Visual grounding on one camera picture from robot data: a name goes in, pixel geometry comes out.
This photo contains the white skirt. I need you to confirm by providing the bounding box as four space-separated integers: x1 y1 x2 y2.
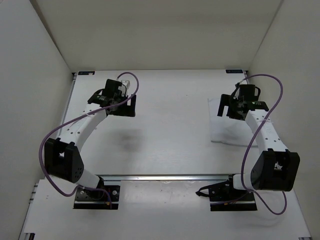
208 98 253 147

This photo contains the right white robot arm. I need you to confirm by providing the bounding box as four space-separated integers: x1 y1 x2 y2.
217 83 300 200

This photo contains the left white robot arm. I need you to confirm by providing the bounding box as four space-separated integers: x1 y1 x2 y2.
44 79 136 199

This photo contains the left blue corner label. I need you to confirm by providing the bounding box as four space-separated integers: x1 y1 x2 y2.
77 71 95 76

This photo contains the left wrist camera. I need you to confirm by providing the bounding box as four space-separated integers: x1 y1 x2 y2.
120 80 131 89

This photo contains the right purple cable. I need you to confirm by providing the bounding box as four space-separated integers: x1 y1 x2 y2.
210 73 288 216

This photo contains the aluminium front rail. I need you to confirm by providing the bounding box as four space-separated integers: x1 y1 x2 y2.
101 174 229 181

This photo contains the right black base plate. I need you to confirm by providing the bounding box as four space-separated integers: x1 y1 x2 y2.
195 178 258 212

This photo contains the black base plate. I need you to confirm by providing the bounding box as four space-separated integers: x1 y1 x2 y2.
73 185 121 210
195 178 258 212

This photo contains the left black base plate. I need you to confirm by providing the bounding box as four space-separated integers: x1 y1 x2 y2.
73 185 121 210

